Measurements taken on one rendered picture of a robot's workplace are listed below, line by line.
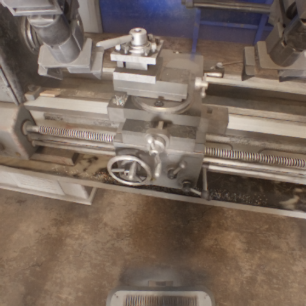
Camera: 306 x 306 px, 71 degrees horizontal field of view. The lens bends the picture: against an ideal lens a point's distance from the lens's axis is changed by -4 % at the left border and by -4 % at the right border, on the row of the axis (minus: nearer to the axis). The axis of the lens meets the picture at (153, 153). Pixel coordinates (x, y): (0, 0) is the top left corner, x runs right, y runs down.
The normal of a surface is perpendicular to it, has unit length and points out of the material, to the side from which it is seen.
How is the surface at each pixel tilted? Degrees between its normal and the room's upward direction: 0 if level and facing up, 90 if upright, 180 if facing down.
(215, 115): 0
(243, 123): 36
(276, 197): 0
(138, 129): 0
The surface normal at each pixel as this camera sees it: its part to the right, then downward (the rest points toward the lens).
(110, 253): 0.00, -0.66
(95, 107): -0.10, -0.11
